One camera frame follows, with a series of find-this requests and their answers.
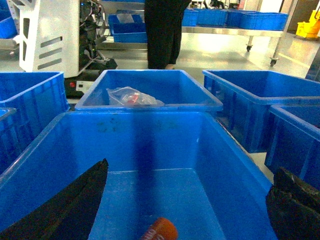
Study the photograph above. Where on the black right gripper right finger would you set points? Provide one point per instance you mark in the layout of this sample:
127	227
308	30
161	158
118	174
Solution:
293	207

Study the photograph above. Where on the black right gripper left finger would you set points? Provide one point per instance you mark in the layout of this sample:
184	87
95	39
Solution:
68	215

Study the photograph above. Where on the orange cylindrical cap 4680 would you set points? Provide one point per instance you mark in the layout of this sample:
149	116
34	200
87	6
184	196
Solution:
161	229

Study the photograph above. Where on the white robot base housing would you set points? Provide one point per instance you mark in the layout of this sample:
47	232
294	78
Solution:
48	35

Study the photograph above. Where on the clear plastic bag red parts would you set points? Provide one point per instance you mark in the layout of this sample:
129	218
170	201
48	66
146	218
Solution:
128	96

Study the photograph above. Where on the blue bin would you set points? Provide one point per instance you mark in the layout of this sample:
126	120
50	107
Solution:
295	141
182	166
38	98
174	89
9	145
247	96

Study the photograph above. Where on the blue bin behind centre left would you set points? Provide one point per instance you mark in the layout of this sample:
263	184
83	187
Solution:
38	98

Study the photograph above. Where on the blue bin behind far right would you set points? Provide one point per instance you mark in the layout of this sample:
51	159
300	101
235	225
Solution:
247	96

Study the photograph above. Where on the blue bin behind centre right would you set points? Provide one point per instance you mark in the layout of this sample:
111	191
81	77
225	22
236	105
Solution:
174	89

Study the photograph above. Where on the yellow mop bucket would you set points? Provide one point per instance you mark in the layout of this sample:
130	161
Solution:
310	29

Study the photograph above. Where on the stainless steel work table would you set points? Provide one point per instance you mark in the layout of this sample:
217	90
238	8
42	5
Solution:
251	33

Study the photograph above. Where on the person in black clothes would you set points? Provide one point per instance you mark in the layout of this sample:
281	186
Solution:
163	23

